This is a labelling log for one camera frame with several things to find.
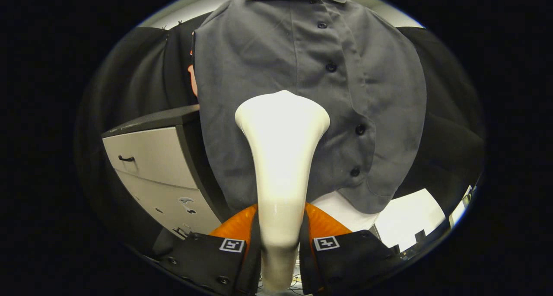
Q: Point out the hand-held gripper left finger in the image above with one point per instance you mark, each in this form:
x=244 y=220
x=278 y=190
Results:
x=203 y=257

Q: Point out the white mannequin torso stand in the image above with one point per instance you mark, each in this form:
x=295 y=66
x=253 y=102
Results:
x=345 y=214

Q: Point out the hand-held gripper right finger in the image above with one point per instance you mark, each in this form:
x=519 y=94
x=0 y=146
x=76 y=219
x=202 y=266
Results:
x=358 y=257

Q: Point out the white side shelf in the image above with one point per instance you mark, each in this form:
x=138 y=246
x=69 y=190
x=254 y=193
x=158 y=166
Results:
x=461 y=205

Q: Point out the white garment steamer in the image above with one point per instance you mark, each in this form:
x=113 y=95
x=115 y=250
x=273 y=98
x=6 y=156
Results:
x=281 y=157

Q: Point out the dark grey button shirt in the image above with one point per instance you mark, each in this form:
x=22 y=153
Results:
x=259 y=71

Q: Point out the white flat table board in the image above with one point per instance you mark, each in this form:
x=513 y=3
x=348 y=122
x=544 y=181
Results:
x=410 y=214

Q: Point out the grey drawer cabinet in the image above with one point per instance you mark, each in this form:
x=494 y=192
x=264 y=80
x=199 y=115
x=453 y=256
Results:
x=151 y=166

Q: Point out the black backdrop cloth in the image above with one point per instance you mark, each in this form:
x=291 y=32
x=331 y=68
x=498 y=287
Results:
x=449 y=136

